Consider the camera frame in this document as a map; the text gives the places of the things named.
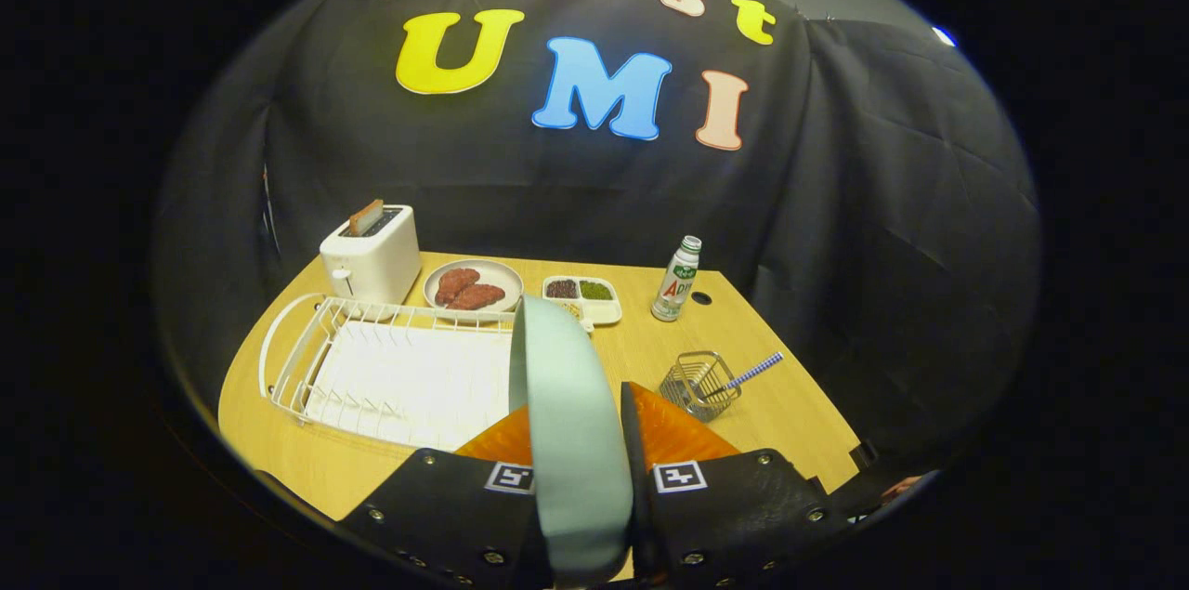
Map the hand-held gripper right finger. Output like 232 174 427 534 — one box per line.
620 381 856 590

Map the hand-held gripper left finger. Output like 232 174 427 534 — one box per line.
334 404 558 590

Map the white wire dish rack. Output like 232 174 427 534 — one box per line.
258 293 521 453

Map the metal wire basket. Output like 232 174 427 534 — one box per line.
660 350 742 424

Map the pale green plate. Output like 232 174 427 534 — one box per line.
508 295 634 586

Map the spoon with checkered handle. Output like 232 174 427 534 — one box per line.
711 351 784 400

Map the grey plate with meat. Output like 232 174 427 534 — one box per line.
423 258 524 323

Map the brown meat piece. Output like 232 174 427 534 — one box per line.
448 284 506 311
435 268 481 306

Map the white green drink bottle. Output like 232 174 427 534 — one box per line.
650 235 703 323

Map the white divided tray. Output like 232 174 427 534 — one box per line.
542 275 623 328

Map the white toaster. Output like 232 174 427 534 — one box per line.
319 204 423 308

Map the brown toast slice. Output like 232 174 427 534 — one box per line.
348 199 385 238

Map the black backdrop cloth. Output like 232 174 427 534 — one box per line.
153 0 1041 479

